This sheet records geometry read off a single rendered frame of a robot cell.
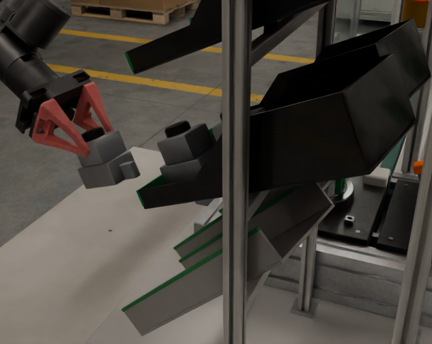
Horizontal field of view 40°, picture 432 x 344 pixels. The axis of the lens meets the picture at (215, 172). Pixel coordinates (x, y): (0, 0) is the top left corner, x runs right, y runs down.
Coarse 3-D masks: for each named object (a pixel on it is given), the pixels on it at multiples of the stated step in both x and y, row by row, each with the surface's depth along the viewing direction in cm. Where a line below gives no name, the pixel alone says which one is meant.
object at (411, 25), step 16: (384, 32) 72; (400, 32) 65; (416, 32) 69; (336, 48) 76; (352, 48) 75; (368, 48) 60; (384, 48) 61; (400, 48) 65; (416, 48) 69; (320, 64) 64; (336, 64) 63; (352, 64) 62; (400, 64) 64; (416, 64) 68; (288, 80) 67; (416, 80) 67; (272, 96) 69
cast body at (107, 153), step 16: (96, 128) 75; (96, 144) 72; (112, 144) 74; (80, 160) 75; (96, 160) 73; (112, 160) 73; (128, 160) 75; (96, 176) 75; (112, 176) 73; (128, 176) 74
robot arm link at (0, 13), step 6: (6, 0) 84; (12, 0) 84; (18, 0) 84; (24, 0) 85; (0, 6) 85; (6, 6) 83; (12, 6) 83; (18, 6) 84; (0, 12) 83; (6, 12) 83; (12, 12) 84; (0, 18) 82; (6, 18) 82; (0, 24) 82
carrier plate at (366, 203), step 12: (360, 180) 118; (360, 192) 113; (372, 192) 113; (384, 192) 114; (360, 204) 109; (372, 204) 109; (336, 216) 106; (360, 216) 106; (372, 216) 106; (324, 228) 102; (336, 228) 102; (348, 228) 102; (360, 228) 102; (372, 228) 103; (348, 240) 101; (360, 240) 100
